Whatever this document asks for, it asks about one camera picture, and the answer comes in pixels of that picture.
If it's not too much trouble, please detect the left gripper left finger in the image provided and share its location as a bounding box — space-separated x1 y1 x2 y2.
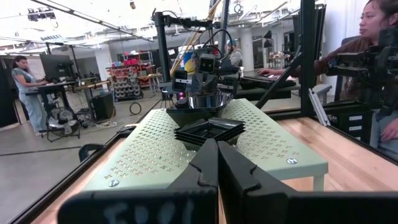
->
169 139 219 191

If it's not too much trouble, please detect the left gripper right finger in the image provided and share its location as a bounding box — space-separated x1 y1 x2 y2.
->
218 141 289 224

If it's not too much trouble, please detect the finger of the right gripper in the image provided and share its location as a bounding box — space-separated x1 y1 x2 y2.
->
222 76 239 96
172 70 189 93

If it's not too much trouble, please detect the small black square plate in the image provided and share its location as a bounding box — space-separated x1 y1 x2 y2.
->
175 134 245 146
178 136 241 151
174 117 246 141

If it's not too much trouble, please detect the person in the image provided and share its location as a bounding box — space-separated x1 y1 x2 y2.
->
11 55 48 135
257 0 398 162
225 39 244 68

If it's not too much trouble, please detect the white pillar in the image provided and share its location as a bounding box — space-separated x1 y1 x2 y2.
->
241 27 254 72
93 46 113 94

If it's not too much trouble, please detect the red parts rack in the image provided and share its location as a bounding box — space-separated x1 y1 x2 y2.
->
106 58 142 102

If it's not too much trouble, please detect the white perforated metal rack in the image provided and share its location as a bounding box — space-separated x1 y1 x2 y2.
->
83 98 330 192

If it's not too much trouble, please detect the black floor box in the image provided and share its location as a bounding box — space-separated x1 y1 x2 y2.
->
91 92 115 121

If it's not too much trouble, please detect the floor fan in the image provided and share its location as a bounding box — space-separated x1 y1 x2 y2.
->
45 106 81 143

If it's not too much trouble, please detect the standing desk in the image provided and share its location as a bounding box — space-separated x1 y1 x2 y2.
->
26 79 113 105

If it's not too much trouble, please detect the black monitor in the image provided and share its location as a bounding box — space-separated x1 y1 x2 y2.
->
39 54 75 82

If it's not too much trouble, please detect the black drawer cabinet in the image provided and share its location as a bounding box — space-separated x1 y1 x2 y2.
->
323 109 376 144

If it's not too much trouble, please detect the black partition screen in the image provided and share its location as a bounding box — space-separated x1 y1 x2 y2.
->
0 55 20 128

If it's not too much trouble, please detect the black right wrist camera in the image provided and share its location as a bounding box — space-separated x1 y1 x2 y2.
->
198 53 218 75

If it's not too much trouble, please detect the black camera stand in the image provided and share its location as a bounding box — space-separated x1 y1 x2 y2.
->
151 11 220 83

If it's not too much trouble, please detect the black cable coil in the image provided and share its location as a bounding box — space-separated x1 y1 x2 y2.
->
128 101 143 116

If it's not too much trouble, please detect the black rail bracket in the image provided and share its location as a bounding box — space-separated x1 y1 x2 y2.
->
115 123 138 138

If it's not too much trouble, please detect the curved clamp bracket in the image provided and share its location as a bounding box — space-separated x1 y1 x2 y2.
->
77 142 108 163

